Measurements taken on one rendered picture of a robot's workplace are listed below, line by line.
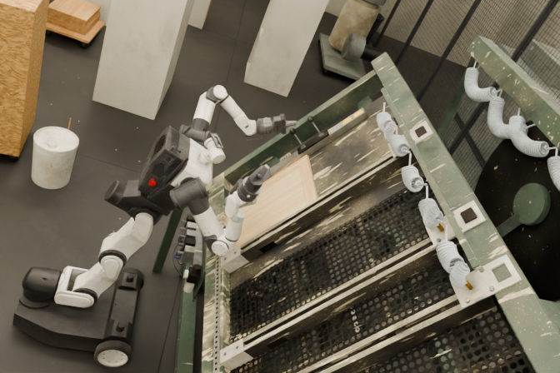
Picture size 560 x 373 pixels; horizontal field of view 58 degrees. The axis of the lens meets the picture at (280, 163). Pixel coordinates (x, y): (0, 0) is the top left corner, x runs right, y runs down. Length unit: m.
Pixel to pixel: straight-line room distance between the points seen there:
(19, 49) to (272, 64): 3.37
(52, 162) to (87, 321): 1.29
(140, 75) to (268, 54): 1.92
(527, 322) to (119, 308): 2.28
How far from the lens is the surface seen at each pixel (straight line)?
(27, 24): 3.64
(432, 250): 1.87
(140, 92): 4.98
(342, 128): 2.68
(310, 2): 6.05
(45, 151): 3.88
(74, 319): 3.15
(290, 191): 2.62
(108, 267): 2.83
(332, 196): 2.30
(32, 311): 3.17
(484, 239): 1.78
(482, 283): 1.69
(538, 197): 2.34
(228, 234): 2.28
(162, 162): 2.33
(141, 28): 4.72
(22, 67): 3.79
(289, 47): 6.21
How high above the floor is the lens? 2.73
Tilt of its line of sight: 32 degrees down
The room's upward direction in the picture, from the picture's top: 25 degrees clockwise
